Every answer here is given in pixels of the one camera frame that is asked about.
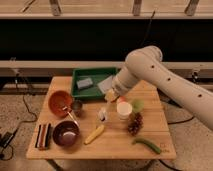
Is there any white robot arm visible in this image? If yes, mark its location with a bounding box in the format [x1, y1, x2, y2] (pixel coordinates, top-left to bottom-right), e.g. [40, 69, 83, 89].
[105, 46, 213, 131]

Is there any white cylindrical cup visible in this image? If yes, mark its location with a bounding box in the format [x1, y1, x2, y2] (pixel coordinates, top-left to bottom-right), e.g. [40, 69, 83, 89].
[116, 102, 132, 120]

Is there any small metal cup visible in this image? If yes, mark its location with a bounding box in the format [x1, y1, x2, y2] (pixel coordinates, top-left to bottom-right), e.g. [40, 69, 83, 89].
[71, 100, 83, 116]

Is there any orange peach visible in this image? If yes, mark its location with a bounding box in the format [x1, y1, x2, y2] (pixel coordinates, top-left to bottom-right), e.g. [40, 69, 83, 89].
[116, 96, 127, 103]

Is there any white folded cloth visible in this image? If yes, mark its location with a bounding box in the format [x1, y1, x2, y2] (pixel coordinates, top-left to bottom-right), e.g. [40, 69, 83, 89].
[98, 76, 113, 94]

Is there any green plastic tray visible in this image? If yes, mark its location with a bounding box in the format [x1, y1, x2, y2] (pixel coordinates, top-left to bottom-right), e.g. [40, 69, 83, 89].
[71, 67, 118, 100]

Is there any green pear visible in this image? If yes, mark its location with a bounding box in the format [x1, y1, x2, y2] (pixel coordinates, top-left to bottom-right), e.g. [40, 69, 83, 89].
[132, 99, 144, 113]

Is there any grey sponge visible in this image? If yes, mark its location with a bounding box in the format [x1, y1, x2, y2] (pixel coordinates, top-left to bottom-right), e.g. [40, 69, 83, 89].
[77, 78, 93, 89]

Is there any brown grape bunch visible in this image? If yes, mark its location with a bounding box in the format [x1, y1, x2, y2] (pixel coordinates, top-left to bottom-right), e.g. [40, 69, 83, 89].
[127, 113, 143, 136]

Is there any wooden table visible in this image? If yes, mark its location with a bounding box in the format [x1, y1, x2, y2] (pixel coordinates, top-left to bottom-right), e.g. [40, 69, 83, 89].
[26, 76, 176, 160]

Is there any metal spoon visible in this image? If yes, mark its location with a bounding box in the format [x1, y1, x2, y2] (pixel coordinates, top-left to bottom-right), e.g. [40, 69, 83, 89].
[62, 106, 79, 126]

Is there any green cucumber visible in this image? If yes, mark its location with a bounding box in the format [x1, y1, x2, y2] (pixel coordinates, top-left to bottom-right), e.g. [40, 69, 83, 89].
[132, 138, 162, 154]

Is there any orange bowl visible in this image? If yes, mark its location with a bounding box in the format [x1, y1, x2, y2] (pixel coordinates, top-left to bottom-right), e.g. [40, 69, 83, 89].
[48, 90, 73, 118]

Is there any dark purple bowl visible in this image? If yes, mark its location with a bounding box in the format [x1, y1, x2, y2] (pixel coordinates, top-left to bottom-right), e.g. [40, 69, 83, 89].
[53, 121, 80, 147]

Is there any striped block eraser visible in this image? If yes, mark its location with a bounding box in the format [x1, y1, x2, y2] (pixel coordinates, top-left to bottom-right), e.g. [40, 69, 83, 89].
[35, 123, 51, 150]

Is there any black pole cable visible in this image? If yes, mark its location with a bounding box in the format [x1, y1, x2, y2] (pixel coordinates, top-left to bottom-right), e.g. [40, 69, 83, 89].
[141, 10, 157, 48]

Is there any black cable left floor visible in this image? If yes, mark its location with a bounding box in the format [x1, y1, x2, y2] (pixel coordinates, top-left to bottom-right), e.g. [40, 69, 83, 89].
[0, 71, 38, 161]

